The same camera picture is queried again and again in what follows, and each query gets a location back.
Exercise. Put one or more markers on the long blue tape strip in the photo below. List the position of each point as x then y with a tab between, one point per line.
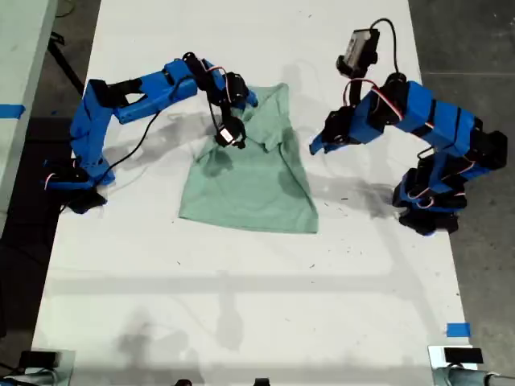
10	110

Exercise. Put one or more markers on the pale green T-shirt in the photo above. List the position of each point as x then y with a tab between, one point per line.
249	193

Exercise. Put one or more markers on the black stand leg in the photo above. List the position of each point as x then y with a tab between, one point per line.
64	66

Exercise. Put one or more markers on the short blue tape strip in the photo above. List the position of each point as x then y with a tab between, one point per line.
458	329

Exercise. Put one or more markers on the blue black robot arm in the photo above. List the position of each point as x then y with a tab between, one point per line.
92	132
446	120

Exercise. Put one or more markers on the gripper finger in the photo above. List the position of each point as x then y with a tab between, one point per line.
251	99
318	142
337	144

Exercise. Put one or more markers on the small black box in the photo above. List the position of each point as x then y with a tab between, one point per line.
462	356
38	358

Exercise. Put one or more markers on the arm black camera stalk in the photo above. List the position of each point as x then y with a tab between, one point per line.
354	94
225	114

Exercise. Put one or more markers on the pale side table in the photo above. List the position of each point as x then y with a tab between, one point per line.
20	48

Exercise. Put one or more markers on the small black object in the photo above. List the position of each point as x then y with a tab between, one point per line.
262	382

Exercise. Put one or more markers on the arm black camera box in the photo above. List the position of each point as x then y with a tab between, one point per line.
226	136
358	50

